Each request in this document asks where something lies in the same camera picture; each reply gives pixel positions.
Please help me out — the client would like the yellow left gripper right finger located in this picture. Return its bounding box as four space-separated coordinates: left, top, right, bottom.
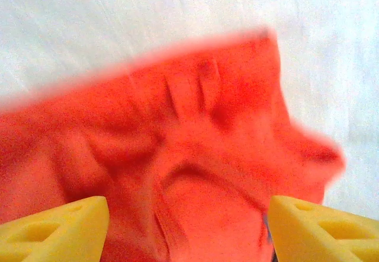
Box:
267 195 379 262

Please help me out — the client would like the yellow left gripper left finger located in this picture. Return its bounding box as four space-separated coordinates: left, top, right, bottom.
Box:
0 195 110 262

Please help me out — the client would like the orange printed t-shirt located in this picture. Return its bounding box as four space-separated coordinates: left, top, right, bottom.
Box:
0 27 346 262

